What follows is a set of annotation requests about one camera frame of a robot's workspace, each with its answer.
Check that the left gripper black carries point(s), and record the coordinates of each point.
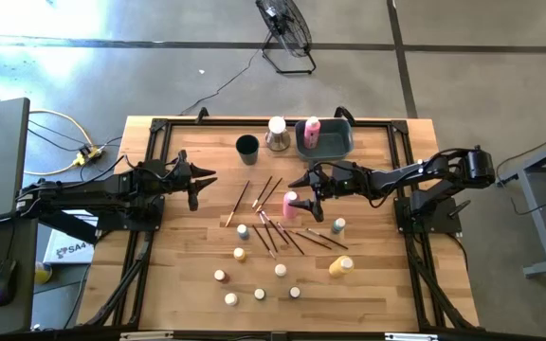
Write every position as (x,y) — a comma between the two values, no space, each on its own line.
(193,201)

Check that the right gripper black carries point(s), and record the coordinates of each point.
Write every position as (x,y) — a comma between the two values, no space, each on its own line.
(337,182)

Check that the large pink paint bottle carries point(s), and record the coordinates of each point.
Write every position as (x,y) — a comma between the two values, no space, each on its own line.
(289,209)
(312,135)

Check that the small teal paint bottle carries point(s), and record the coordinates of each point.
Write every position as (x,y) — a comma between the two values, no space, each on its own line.
(338,225)

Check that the short paintbrush silver ferrule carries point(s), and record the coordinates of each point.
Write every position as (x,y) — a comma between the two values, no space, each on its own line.
(263,241)
(291,238)
(277,229)
(327,239)
(268,233)

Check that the small light blue paint bottle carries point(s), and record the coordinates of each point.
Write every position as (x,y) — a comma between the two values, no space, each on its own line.
(242,231)

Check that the large yellow paint bottle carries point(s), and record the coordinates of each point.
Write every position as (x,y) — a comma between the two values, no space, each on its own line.
(337,267)

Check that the small white paint bottle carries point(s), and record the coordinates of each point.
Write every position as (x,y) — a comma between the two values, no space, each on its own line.
(231,299)
(280,270)

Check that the small yellow paint bottle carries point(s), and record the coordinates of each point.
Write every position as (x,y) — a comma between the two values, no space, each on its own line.
(239,254)

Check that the small dark blue paint bottle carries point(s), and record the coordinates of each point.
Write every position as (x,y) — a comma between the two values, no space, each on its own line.
(294,292)

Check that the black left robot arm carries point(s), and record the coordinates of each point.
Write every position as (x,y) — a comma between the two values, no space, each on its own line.
(88,189)

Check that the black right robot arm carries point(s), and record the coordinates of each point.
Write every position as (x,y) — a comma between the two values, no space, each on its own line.
(396,177)

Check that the small red paint bottle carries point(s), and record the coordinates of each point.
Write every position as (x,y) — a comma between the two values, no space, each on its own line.
(220,275)

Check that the small green paint bottle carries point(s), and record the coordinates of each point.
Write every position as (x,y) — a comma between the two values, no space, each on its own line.
(260,294)

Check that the short paintbrush orange ferrule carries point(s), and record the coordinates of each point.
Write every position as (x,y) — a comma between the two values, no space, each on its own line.
(310,239)

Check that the teal ribbed plastic cup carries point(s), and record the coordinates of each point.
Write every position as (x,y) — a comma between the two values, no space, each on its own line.
(247,154)

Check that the teal plastic bin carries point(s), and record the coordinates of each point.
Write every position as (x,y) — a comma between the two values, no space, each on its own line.
(334,142)

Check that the white bulb on metal base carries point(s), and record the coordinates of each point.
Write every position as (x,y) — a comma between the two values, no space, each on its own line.
(278,128)

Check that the yellow power strip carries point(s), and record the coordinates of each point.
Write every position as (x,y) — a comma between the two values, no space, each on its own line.
(88,155)

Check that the white printed cardboard box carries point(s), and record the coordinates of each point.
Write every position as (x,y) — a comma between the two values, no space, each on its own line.
(71,248)

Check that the black floor fan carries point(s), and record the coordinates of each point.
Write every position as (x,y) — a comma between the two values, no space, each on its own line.
(285,23)

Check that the yellow round object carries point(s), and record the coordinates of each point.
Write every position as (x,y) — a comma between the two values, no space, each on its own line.
(43,273)

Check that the dark side desk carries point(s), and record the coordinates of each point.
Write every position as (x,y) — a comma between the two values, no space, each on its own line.
(22,293)

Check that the black computer mouse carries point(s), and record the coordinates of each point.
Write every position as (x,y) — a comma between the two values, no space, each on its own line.
(2,281)

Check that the grey metal table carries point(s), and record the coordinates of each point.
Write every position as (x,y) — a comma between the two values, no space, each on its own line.
(537,218)

